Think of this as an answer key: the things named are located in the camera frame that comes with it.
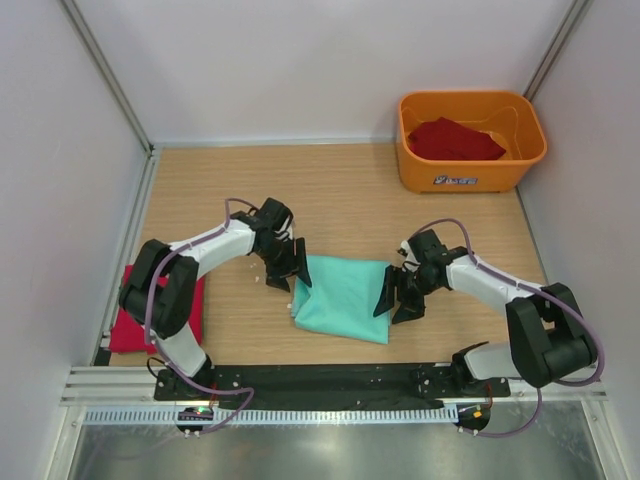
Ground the dark red t shirt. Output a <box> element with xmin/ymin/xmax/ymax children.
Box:
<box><xmin>408</xmin><ymin>117</ymin><xmax>506</xmax><ymax>161</ymax></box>

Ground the left aluminium corner post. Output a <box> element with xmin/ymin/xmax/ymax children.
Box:
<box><xmin>59</xmin><ymin>0</ymin><xmax>154</xmax><ymax>157</ymax></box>

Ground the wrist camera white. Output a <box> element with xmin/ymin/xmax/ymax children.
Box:
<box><xmin>275</xmin><ymin>215</ymin><xmax>295</xmax><ymax>242</ymax></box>
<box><xmin>398</xmin><ymin>240</ymin><xmax>420</xmax><ymax>272</ymax></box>

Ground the folded magenta t shirt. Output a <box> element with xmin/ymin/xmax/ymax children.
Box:
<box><xmin>109</xmin><ymin>262</ymin><xmax>205</xmax><ymax>355</ymax></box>

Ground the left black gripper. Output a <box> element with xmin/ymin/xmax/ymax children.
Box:
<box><xmin>256</xmin><ymin>237</ymin><xmax>311</xmax><ymax>292</ymax></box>

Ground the white slotted cable duct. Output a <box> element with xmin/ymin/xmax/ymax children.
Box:
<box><xmin>83</xmin><ymin>405</ymin><xmax>458</xmax><ymax>427</ymax></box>

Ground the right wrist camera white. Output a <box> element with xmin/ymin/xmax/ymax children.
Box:
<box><xmin>398</xmin><ymin>240</ymin><xmax>420</xmax><ymax>272</ymax></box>

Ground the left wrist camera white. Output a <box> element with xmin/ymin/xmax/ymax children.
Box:
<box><xmin>275</xmin><ymin>215</ymin><xmax>295</xmax><ymax>242</ymax></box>

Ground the right aluminium corner post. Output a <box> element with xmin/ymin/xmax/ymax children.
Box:
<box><xmin>523</xmin><ymin>0</ymin><xmax>594</xmax><ymax>102</ymax></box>

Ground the aluminium frame rail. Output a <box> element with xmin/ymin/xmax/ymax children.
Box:
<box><xmin>60</xmin><ymin>366</ymin><xmax>608</xmax><ymax>406</ymax></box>

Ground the teal t shirt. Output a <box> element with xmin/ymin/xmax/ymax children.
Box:
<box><xmin>291</xmin><ymin>255</ymin><xmax>391</xmax><ymax>345</ymax></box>

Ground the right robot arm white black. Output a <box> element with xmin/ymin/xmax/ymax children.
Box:
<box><xmin>373</xmin><ymin>226</ymin><xmax>604</xmax><ymax>396</ymax></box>

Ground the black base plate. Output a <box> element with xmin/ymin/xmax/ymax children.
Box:
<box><xmin>153</xmin><ymin>362</ymin><xmax>511</xmax><ymax>409</ymax></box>

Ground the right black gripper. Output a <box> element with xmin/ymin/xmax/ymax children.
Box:
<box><xmin>373</xmin><ymin>264</ymin><xmax>442</xmax><ymax>324</ymax></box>

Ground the aluminium corner post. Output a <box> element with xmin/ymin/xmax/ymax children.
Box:
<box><xmin>523</xmin><ymin>0</ymin><xmax>594</xmax><ymax>102</ymax></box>
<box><xmin>59</xmin><ymin>0</ymin><xmax>154</xmax><ymax>157</ymax></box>

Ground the orange plastic bin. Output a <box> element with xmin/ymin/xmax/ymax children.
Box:
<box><xmin>396</xmin><ymin>90</ymin><xmax>547</xmax><ymax>193</ymax></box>

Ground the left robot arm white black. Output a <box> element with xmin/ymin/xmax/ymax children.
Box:
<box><xmin>119</xmin><ymin>197</ymin><xmax>312</xmax><ymax>400</ymax></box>

